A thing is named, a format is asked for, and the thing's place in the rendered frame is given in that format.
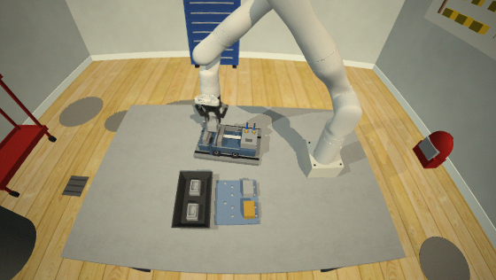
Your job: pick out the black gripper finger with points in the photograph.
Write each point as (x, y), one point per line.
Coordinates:
(220, 115)
(202, 113)

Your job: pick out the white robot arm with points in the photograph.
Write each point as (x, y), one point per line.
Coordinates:
(318, 48)

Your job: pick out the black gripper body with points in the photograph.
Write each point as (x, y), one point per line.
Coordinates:
(217, 107)

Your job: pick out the yellow rectangular block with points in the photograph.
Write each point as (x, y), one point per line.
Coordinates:
(249, 212)

